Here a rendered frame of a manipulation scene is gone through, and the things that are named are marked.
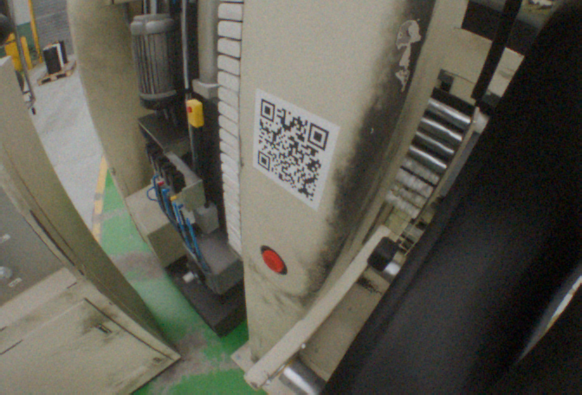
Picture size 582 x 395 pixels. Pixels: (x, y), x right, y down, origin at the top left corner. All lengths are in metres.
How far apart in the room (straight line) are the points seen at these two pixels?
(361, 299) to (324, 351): 0.15
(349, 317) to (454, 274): 0.24
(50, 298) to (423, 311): 0.71
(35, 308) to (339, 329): 0.62
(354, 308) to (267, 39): 0.54
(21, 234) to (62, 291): 0.14
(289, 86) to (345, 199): 0.09
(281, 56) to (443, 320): 0.50
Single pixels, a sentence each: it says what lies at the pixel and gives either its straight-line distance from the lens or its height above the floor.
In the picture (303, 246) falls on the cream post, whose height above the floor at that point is 1.13.
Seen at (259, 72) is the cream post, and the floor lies 1.27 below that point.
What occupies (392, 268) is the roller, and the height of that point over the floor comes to 0.92.
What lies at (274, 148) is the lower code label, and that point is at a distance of 0.20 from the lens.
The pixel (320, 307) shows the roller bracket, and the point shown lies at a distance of 0.41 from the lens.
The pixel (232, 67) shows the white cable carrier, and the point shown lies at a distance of 0.23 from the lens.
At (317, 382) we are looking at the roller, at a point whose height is 0.92.
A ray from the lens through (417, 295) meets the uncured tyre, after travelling 0.51.
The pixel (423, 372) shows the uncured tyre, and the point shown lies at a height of 0.91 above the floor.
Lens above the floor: 1.32
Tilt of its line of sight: 40 degrees down
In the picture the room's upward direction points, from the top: 9 degrees clockwise
